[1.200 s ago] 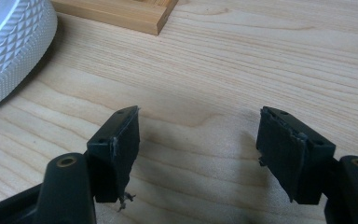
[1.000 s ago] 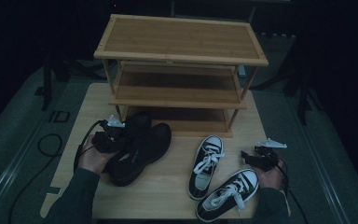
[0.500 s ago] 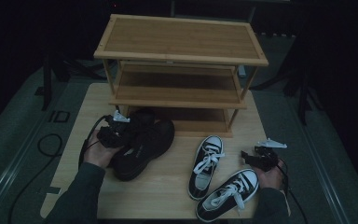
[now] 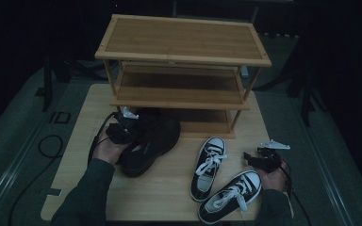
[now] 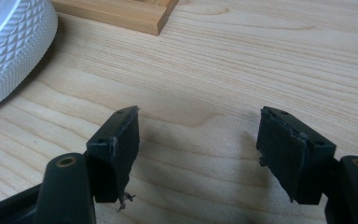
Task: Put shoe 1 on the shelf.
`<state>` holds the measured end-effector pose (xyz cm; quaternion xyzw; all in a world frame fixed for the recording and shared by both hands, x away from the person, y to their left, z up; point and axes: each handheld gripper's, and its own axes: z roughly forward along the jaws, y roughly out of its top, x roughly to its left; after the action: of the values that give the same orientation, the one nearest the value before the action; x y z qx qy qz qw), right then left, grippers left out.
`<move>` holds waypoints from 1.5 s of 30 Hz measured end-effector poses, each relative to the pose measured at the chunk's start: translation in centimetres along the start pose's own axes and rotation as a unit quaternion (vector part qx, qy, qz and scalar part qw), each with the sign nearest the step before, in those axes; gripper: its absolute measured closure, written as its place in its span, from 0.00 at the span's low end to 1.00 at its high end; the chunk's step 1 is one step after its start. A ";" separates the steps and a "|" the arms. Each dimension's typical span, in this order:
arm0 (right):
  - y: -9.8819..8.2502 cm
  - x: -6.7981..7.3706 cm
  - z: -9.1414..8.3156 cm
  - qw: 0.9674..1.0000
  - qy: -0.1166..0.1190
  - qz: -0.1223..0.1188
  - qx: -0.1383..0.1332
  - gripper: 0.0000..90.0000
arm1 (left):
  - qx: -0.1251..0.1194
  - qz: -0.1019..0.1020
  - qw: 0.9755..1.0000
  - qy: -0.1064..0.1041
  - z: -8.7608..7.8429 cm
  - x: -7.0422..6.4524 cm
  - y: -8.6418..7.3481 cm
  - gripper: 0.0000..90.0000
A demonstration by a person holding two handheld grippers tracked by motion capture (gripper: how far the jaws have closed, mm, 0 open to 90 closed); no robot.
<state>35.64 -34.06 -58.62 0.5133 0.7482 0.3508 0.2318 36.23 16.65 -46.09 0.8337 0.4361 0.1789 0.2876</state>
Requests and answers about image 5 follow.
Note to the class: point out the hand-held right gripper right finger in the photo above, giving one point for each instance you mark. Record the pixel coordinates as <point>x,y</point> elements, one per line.
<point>295,155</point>

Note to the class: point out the wooden shoe rack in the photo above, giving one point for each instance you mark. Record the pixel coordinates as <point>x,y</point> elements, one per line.
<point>121,12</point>

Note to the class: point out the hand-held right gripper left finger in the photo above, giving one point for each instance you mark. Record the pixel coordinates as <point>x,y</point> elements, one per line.
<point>118,149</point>

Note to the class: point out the black white canvas sneaker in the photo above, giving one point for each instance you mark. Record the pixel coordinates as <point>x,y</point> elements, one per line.
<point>15,46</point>

